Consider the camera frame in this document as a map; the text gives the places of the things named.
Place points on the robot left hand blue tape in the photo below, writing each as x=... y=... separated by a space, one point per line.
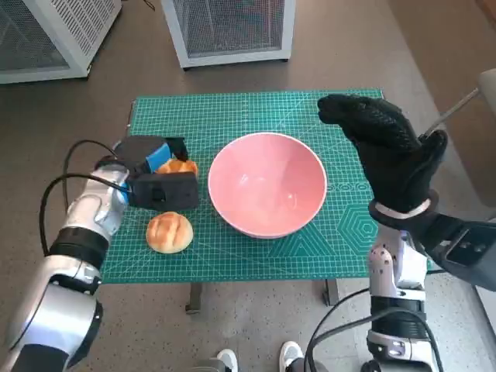
x=155 y=159

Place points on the robot right hand black glove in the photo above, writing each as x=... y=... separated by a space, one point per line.
x=391 y=155

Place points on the long braided bread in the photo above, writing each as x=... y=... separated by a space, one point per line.
x=178 y=167

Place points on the round bread bun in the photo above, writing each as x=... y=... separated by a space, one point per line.
x=168 y=232

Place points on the pink bowl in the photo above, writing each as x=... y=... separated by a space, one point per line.
x=267 y=186

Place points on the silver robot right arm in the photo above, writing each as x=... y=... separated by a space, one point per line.
x=383 y=267

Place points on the green cutting mat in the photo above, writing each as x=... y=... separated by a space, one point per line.
x=232 y=112

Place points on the grey office chair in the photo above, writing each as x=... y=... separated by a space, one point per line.
x=489 y=83

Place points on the small white mesh cabinet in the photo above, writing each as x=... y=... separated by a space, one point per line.
x=232 y=58

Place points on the large white mesh cabinet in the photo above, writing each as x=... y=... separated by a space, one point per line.
x=89 y=23

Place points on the white desk panel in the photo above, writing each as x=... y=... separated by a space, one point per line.
x=489 y=306

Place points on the robot left white shoe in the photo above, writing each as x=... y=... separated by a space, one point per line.
x=228 y=360

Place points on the robot white shoe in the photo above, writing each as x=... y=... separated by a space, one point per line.
x=228 y=360
x=290 y=354

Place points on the robot right white shoe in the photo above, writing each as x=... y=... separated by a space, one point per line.
x=290 y=354

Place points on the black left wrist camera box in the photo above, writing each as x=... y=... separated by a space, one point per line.
x=166 y=191

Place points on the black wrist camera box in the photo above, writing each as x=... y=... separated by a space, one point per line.
x=465 y=248
x=166 y=191

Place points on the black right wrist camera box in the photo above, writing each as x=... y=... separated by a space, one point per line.
x=465 y=248

